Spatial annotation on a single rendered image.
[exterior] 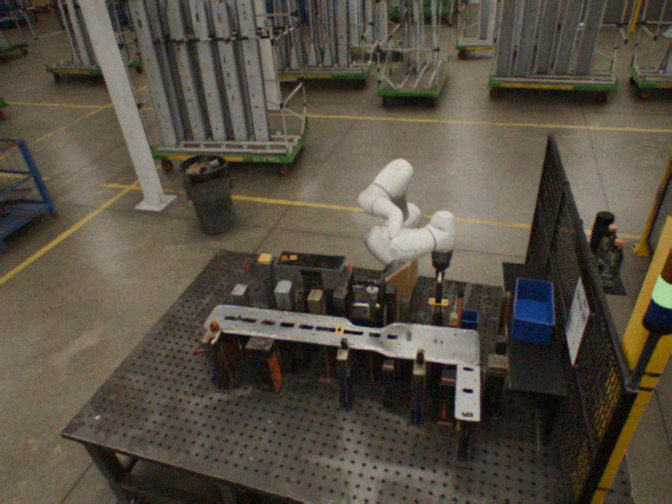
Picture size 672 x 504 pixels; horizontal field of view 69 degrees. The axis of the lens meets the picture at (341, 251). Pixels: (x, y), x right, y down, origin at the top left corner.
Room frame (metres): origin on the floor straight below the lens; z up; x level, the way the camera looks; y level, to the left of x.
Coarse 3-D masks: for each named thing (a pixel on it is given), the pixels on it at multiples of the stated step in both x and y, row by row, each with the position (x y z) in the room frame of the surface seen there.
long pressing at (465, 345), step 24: (216, 312) 1.96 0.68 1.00; (240, 312) 1.94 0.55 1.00; (264, 312) 1.93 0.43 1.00; (288, 312) 1.91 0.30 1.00; (264, 336) 1.75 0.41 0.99; (288, 336) 1.74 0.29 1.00; (312, 336) 1.72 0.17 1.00; (336, 336) 1.71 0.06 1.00; (360, 336) 1.70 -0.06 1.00; (384, 336) 1.68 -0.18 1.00; (432, 336) 1.66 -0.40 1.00; (456, 336) 1.64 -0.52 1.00; (432, 360) 1.51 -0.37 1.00; (456, 360) 1.50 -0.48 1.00
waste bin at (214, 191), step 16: (192, 160) 4.74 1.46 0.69; (208, 160) 4.78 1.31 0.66; (224, 160) 4.68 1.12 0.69; (192, 176) 4.33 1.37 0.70; (208, 176) 4.33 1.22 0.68; (224, 176) 4.45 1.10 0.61; (192, 192) 4.32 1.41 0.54; (208, 192) 4.36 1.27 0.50; (224, 192) 4.45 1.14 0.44; (208, 208) 4.36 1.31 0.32; (224, 208) 4.43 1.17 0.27; (208, 224) 4.38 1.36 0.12; (224, 224) 4.41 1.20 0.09
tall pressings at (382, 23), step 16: (320, 0) 11.53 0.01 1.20; (352, 0) 11.26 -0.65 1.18; (368, 0) 11.41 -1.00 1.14; (336, 16) 11.35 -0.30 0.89; (352, 16) 11.24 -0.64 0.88; (368, 16) 11.39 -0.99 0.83; (384, 16) 11.28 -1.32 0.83; (336, 32) 11.40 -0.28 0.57; (352, 32) 11.22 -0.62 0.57; (368, 32) 11.38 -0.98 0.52; (384, 32) 11.27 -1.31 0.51
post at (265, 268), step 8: (264, 264) 2.17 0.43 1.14; (272, 264) 2.20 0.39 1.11; (264, 272) 2.17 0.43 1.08; (272, 272) 2.18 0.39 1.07; (264, 280) 2.18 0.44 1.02; (272, 280) 2.17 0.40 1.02; (264, 288) 2.18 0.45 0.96; (272, 288) 2.17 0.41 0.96; (272, 296) 2.17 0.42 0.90; (272, 304) 2.17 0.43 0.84
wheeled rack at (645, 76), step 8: (648, 0) 8.18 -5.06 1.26; (664, 0) 7.32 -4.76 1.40; (664, 8) 7.30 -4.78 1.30; (640, 24) 8.18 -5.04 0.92; (640, 32) 8.18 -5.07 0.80; (648, 32) 7.67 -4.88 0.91; (656, 32) 7.31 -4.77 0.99; (656, 48) 8.06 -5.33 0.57; (632, 56) 8.19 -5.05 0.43; (632, 64) 8.17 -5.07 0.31; (648, 64) 7.30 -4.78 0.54; (632, 72) 7.89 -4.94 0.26; (640, 72) 7.63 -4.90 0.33; (648, 72) 7.76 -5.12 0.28; (656, 72) 7.72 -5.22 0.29; (632, 80) 8.09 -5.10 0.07; (640, 80) 7.42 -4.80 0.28; (648, 80) 7.35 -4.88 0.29; (656, 80) 7.31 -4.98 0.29; (664, 80) 7.27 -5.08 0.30; (648, 88) 7.32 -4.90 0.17; (640, 96) 7.35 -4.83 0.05; (648, 96) 7.32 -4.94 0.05
